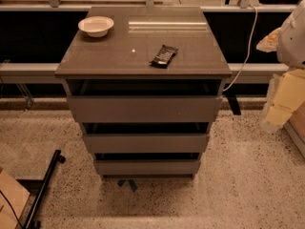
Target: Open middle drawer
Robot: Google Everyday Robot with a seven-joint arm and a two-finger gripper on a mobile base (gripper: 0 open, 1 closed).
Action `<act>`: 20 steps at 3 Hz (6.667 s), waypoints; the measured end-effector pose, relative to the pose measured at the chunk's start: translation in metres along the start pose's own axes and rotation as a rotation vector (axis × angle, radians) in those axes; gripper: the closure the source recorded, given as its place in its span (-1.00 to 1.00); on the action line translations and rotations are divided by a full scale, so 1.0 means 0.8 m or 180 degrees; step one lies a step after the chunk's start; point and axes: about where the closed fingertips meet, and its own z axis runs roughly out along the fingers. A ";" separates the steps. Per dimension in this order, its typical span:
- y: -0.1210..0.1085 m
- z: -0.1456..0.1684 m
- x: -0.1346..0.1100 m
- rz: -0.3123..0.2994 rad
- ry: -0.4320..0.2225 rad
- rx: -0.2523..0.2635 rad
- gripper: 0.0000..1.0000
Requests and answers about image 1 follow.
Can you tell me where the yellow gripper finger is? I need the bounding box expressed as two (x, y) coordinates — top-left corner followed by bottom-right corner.
(256, 28), (281, 52)
(260, 69), (305, 133)

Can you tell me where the grey drawer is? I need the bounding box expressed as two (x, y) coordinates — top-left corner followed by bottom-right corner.
(83, 134), (210, 154)
(68, 96), (222, 123)
(93, 160), (201, 176)

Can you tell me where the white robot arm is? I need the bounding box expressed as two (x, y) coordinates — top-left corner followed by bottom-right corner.
(256, 0), (305, 133)

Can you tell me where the grey drawer cabinet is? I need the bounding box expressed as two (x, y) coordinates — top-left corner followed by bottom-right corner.
(55, 7), (232, 177)

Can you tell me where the grey bottom drawer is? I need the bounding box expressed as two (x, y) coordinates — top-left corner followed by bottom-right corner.
(93, 160), (201, 176)

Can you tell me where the grey top drawer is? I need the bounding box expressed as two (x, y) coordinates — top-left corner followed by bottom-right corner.
(68, 96), (222, 123)

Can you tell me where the brown cardboard box right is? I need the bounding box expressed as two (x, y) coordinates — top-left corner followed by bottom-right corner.
(284, 102), (305, 158)

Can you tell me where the black snack packet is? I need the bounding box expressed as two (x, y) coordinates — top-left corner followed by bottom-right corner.
(151, 45), (178, 69)

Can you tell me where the white bowl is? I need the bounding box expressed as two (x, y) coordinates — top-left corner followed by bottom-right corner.
(78, 16), (114, 38)

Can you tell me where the black metal stand bar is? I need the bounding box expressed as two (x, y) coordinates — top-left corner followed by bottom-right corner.
(24, 150), (66, 229)

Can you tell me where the white cable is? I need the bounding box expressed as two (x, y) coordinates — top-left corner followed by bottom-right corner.
(222, 4), (259, 93)

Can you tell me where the thin black cable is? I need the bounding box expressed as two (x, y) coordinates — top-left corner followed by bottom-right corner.
(0, 190), (25, 229)

